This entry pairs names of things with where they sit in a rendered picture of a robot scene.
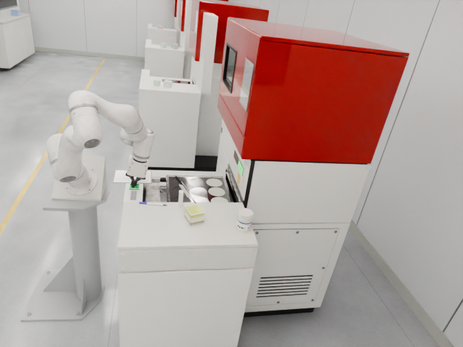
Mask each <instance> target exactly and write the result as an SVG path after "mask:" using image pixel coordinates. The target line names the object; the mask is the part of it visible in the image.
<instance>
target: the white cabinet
mask: <svg viewBox="0 0 463 347"><path fill-rule="evenodd" d="M253 271H254V268H253V267H250V268H232V269H196V270H178V271H143V272H124V273H118V293H119V338H120V347H237V345H238V339H239V336H240V330H241V326H242V322H243V316H244V313H245V307H246V303H247V297H248V294H249V287H250V284H251V278H252V275H253Z"/></svg>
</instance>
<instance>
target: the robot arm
mask: <svg viewBox="0 0 463 347"><path fill-rule="evenodd" d="M68 109H69V112H70V117H71V120H72V125H70V126H69V127H67V128H66V129H65V130H64V132H63V133H62V134H54V135H52V136H51V137H49V138H48V140H47V143H46V149H47V153H48V158H49V162H50V167H51V170H52V175H53V176H54V178H55V179H56V180H58V181H59V182H62V184H63V187H64V189H65V190H66V191H67V192H69V193H71V194H73V195H76V196H82V195H85V194H87V193H89V192H91V191H92V190H93V189H94V188H95V186H96V184H97V182H98V176H97V173H96V171H95V169H94V168H93V167H92V166H90V165H88V164H85V163H82V155H83V148H85V149H90V148H94V147H97V146H98V145H100V144H101V141H102V139H103V131H102V127H101V123H100V120H99V115H98V113H99V114H101V115H102V116H104V117H105V118H106V119H108V120H109V121H110V122H112V123H114V124H115V125H118V126H120V127H122V129H121V131H120V134H119V136H120V139H121V140H122V141H123V142H124V143H125V144H127V145H130V146H132V147H133V148H134V152H133V155H132V157H131V158H130V161H129V165H128V167H127V172H126V174H125V175H126V176H128V177H130V179H131V180H132V181H131V186H132V187H133V188H135V186H136V184H137V182H138V181H139V180H145V179H146V174H147V168H148V162H149V160H148V159H149V158H150V152H151V149H152V145H153V142H154V137H155V133H154V132H153V131H152V130H151V129H147V128H146V127H145V125H144V123H143V121H142V119H141V117H140V115H139V113H138V111H137V110H136V108H135V107H133V106H131V105H126V104H116V103H111V102H108V101H106V100H104V99H102V98H100V97H99V96H97V95H96V94H94V93H92V92H89V91H86V90H77V91H75V92H72V93H71V94H70V95H69V97H68ZM134 176H135V177H136V179H135V180H134Z"/></svg>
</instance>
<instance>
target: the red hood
mask: <svg viewBox="0 0 463 347"><path fill-rule="evenodd" d="M409 54H410V53H408V52H403V51H401V50H397V49H394V48H390V47H387V46H385V45H380V44H378V43H374V42H371V41H368V40H364V39H361V38H358V37H355V36H351V35H348V34H345V33H341V32H338V31H335V30H325V29H319V28H309V27H303V26H297V25H287V24H281V23H271V22H265V21H255V20H249V19H239V18H233V17H228V18H227V28H226V35H225V46H224V52H223V64H222V70H221V77H220V88H219V95H218V106H217V108H218V110H219V112H220V115H221V116H222V118H223V120H224V122H225V125H226V127H227V129H228V131H229V133H230V135H231V138H232V140H233V142H234V144H235V146H236V148H237V150H238V153H239V154H240V157H241V158H242V159H245V160H288V161H308V162H347V163H367V164H371V161H372V159H373V156H374V153H375V150H376V147H377V146H378V142H379V139H380V137H381V134H382V130H383V128H384V125H385V123H386V120H387V116H388V115H389V111H390V109H391V106H392V103H393V99H394V97H395V94H396V92H397V89H398V86H399V84H400V80H401V78H402V75H403V72H404V69H405V67H406V64H407V61H408V57H409Z"/></svg>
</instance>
